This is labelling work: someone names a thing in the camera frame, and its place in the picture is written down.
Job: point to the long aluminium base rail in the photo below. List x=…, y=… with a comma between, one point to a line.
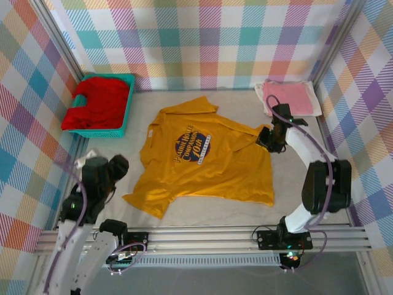
x=199, y=239

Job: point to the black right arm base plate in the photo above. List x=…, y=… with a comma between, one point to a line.
x=267, y=241

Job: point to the white folded t-shirt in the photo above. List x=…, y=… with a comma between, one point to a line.
x=317, y=101

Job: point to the yellow printed t-shirt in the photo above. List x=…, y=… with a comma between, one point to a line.
x=184, y=184

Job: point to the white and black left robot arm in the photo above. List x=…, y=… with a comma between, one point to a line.
x=104, y=255

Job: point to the aluminium frame post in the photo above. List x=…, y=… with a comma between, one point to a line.
x=334, y=40
x=61, y=43

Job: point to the teal plastic basket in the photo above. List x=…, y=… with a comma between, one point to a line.
x=101, y=133

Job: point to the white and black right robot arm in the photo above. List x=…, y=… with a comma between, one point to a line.
x=304, y=147

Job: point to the pink folded t-shirt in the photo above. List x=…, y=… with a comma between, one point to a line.
x=294, y=95

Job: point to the red t-shirt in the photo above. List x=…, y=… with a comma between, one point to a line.
x=101, y=101

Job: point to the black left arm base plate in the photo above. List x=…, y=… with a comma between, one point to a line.
x=138, y=239

